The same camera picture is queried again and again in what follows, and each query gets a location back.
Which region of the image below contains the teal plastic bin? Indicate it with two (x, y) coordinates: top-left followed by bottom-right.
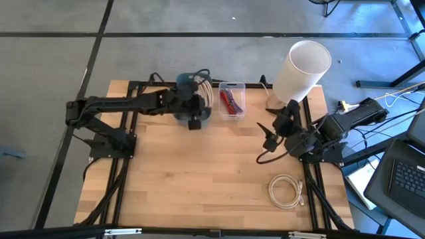
(174, 72), (213, 125)

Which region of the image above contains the black aluminium table frame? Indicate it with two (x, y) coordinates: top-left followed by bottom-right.
(0, 73), (425, 239)

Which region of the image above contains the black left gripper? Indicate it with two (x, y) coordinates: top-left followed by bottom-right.
(165, 80), (209, 131)

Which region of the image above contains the purple cable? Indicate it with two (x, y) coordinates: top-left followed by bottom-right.
(224, 86), (245, 114)

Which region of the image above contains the black floor fan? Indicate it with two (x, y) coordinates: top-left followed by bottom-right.
(308, 0), (343, 18)

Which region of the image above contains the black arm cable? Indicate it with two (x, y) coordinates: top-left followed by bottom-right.
(255, 137), (292, 165)
(149, 68), (212, 84)

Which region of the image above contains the clear plastic bin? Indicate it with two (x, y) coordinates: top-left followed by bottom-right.
(218, 81), (248, 121)

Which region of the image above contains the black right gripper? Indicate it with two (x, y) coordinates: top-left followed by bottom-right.
(256, 99), (301, 153)

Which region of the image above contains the thin white cable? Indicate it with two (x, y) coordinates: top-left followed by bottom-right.
(384, 92), (413, 108)

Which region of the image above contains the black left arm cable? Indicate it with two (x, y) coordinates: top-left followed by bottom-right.
(149, 68), (212, 84)

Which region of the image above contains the white shade wooden base lamp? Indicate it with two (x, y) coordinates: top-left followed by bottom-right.
(265, 40), (332, 119)

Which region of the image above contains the dark grey laptop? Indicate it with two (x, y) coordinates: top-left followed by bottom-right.
(363, 138), (425, 236)

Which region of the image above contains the black desk leg frame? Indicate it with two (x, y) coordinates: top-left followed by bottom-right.
(355, 0), (425, 89)

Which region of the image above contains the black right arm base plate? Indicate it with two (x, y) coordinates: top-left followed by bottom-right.
(298, 142), (345, 164)

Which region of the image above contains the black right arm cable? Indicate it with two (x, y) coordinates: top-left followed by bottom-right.
(255, 137), (292, 165)

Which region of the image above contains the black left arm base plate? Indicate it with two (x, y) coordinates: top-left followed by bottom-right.
(88, 131), (137, 159)

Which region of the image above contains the yellow cable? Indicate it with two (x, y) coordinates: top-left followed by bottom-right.
(338, 82), (425, 112)

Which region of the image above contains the white book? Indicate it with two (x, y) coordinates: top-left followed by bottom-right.
(345, 158), (379, 210)

